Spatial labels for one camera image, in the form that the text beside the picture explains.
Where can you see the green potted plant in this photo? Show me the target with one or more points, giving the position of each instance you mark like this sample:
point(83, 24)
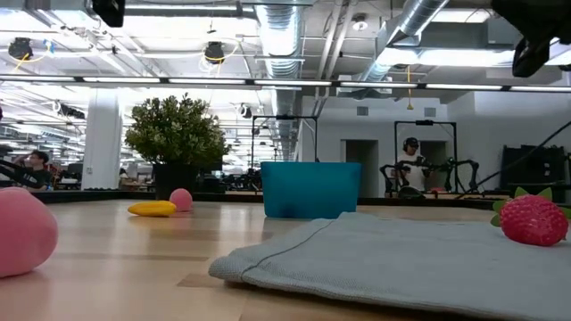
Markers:
point(176, 129)

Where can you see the red toy strawberry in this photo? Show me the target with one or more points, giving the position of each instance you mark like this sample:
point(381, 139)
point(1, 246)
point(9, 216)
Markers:
point(533, 220)

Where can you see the black cabinet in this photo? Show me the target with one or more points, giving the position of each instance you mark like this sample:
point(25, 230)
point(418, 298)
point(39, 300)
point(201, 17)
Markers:
point(535, 169)

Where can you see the pink toy peach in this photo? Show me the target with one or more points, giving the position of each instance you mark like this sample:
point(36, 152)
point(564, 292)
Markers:
point(181, 199)
point(22, 232)

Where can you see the white pillar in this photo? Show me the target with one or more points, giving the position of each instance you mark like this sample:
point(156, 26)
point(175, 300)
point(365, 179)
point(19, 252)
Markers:
point(101, 142)

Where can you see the grey cloth mat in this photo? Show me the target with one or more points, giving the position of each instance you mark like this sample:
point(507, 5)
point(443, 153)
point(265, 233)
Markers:
point(379, 267)

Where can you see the black ceiling device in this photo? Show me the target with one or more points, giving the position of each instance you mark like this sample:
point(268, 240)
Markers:
point(215, 51)
point(20, 48)

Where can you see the person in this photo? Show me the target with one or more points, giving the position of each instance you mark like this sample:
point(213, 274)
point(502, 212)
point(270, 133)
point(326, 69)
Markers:
point(415, 176)
point(38, 176)

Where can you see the silver ventilation duct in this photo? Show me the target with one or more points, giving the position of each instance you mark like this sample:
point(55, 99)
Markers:
point(281, 40)
point(419, 15)

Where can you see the blue plastic tupperware container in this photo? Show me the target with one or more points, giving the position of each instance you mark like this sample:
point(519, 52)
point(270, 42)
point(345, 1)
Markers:
point(311, 189)

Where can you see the long linear light bar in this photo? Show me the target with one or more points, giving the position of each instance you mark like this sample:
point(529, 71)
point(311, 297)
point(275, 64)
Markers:
point(285, 82)

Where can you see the black background rig frame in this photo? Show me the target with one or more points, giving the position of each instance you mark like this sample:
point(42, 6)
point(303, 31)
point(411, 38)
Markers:
point(424, 122)

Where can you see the yellow toy banana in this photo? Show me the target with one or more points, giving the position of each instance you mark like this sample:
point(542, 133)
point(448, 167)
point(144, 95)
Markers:
point(151, 208)

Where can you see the black background robot arm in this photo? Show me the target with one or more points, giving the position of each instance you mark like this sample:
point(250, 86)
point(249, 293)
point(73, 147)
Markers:
point(388, 171)
point(468, 165)

